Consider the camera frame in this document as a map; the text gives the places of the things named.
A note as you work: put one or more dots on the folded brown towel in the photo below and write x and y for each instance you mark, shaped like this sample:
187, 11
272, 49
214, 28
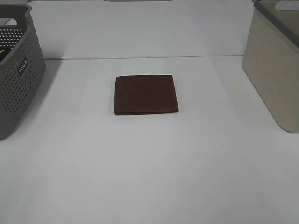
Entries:
145, 94

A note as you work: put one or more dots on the beige plastic basket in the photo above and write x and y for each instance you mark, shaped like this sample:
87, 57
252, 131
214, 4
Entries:
271, 59

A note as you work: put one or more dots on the grey perforated plastic basket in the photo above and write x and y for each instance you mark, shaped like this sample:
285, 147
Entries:
22, 66

